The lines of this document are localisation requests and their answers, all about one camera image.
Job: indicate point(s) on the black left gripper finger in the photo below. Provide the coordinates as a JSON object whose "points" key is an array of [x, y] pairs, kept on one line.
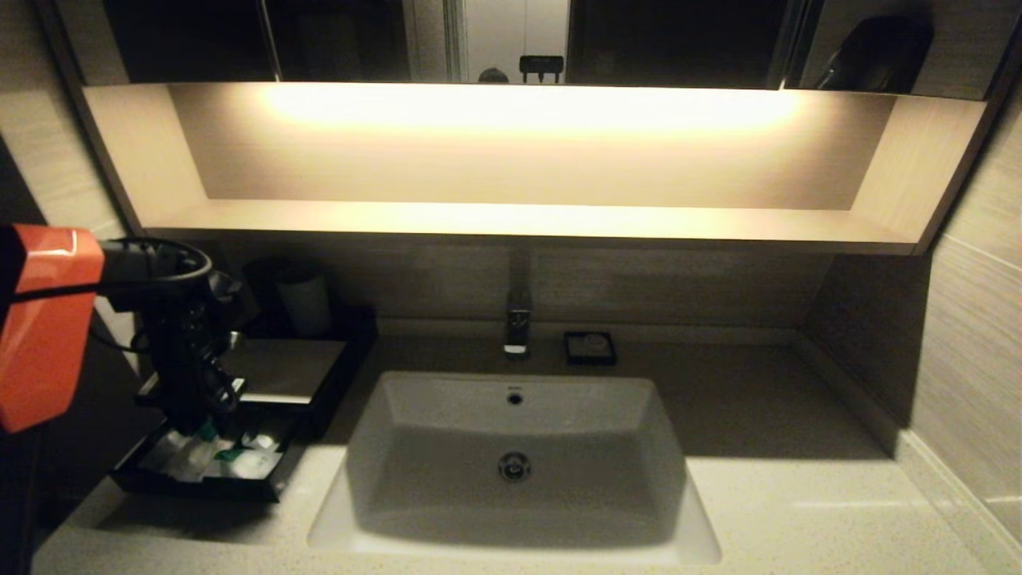
{"points": [[222, 406], [188, 417]]}

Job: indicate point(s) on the round white soap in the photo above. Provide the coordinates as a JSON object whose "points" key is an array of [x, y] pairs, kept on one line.
{"points": [[594, 343]]}

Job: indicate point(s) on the black wall hair dryer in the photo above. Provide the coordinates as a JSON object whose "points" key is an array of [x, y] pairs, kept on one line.
{"points": [[878, 56]]}

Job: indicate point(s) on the small black device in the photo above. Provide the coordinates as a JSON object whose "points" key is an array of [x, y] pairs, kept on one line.
{"points": [[541, 66]]}

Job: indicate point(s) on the grey plastic cup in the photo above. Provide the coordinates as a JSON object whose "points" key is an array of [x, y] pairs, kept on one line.
{"points": [[305, 302]]}

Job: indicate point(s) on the chrome sink drain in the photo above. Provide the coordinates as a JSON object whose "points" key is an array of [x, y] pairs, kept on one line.
{"points": [[515, 467]]}

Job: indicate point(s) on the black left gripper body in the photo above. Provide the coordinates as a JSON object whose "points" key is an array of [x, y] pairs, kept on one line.
{"points": [[188, 351]]}

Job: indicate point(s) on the white sachet green cap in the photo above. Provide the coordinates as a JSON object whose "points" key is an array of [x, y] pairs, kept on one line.
{"points": [[255, 465]]}

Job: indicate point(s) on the white ceramic sink basin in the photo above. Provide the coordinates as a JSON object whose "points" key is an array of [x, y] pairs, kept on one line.
{"points": [[447, 447]]}

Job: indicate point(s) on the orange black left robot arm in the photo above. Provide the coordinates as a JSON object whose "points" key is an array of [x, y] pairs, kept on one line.
{"points": [[48, 319]]}

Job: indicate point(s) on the dark-haired person head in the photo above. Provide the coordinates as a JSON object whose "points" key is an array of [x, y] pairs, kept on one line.
{"points": [[493, 76]]}

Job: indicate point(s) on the black soap dish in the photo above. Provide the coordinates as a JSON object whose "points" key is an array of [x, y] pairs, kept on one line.
{"points": [[571, 359]]}

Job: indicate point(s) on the grey metal plate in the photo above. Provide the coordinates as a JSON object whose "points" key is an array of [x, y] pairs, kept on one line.
{"points": [[303, 371]]}

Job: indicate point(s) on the chrome faucet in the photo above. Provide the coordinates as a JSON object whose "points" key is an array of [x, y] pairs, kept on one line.
{"points": [[519, 323]]}

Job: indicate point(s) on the mirror cabinet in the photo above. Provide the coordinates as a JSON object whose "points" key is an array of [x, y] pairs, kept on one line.
{"points": [[679, 40]]}

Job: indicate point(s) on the black storage box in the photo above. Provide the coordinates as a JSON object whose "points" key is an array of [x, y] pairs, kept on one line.
{"points": [[351, 351]]}

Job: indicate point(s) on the small white wrapped packet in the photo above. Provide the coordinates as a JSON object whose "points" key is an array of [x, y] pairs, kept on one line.
{"points": [[262, 441]]}

